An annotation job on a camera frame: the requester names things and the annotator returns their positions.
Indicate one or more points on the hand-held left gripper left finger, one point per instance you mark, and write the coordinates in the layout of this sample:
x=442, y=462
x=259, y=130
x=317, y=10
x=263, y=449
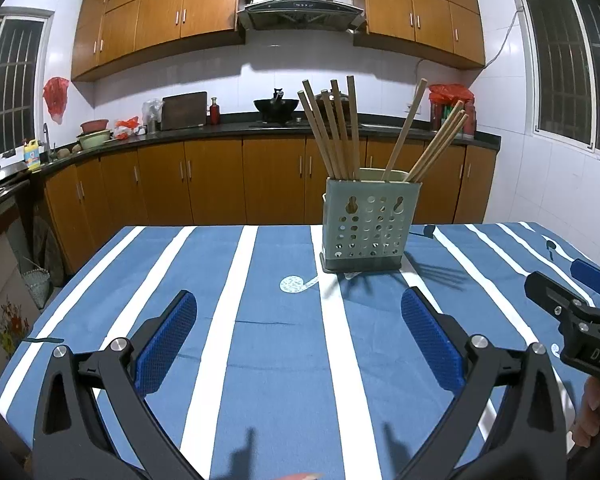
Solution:
x=167, y=340

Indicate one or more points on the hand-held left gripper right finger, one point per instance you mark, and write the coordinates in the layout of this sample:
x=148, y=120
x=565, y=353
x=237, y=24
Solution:
x=430, y=340

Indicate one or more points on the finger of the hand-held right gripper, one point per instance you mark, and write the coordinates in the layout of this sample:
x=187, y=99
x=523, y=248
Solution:
x=550, y=292
x=592, y=276

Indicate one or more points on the grey-green perforated utensil holder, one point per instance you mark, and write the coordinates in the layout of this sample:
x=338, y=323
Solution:
x=365, y=220

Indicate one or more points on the bunch of wooden chopsticks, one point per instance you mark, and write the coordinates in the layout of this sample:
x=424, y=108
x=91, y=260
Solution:
x=353, y=135

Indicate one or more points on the person's right hand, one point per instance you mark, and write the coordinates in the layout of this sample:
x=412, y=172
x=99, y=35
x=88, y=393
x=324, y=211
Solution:
x=587, y=412

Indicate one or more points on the blue white striped tablecloth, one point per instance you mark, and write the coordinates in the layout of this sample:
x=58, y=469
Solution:
x=280, y=360

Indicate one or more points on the woven basket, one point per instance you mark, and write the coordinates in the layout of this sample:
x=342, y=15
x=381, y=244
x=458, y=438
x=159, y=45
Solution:
x=37, y=287

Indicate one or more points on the wooden lower kitchen cabinets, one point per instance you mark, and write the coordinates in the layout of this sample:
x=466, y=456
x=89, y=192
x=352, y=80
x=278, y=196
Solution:
x=215, y=180

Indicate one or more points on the wooden kitchen cabinets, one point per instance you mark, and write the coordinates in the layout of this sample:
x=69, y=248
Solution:
x=215, y=180
x=155, y=15

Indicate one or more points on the large sliding window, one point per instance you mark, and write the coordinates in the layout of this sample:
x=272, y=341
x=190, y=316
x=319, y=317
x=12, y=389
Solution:
x=570, y=70

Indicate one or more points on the condiment bottles under red bag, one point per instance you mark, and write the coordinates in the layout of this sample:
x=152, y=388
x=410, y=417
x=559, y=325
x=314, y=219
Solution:
x=450, y=105

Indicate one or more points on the green basin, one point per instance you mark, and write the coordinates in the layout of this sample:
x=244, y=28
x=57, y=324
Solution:
x=95, y=140

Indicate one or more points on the red and white plastic bag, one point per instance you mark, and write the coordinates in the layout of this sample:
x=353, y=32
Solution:
x=127, y=127

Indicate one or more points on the dark kitchen countertop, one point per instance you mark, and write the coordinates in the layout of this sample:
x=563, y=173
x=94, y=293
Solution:
x=230, y=131

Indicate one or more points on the red-brown basin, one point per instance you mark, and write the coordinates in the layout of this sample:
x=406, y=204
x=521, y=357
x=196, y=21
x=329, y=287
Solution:
x=95, y=125

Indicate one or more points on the clear plastic bag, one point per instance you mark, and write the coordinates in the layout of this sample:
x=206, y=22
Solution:
x=153, y=112

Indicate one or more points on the yellow detergent bottle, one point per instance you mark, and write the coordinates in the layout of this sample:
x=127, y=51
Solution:
x=32, y=156

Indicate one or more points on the dark wooden cutting board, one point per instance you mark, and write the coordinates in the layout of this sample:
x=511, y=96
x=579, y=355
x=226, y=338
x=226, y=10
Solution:
x=184, y=110

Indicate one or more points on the red bottle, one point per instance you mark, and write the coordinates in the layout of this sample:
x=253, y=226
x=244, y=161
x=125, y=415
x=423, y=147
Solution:
x=214, y=112

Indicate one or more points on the steel faucet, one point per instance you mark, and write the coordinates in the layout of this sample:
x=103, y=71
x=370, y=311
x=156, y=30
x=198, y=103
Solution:
x=46, y=140

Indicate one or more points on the black wok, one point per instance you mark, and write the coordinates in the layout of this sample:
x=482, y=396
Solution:
x=276, y=106

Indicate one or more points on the barred window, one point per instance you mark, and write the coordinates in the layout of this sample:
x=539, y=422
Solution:
x=15, y=85

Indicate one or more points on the wooden upper kitchen cabinets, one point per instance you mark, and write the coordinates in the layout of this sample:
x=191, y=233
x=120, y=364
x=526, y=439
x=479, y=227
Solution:
x=155, y=15

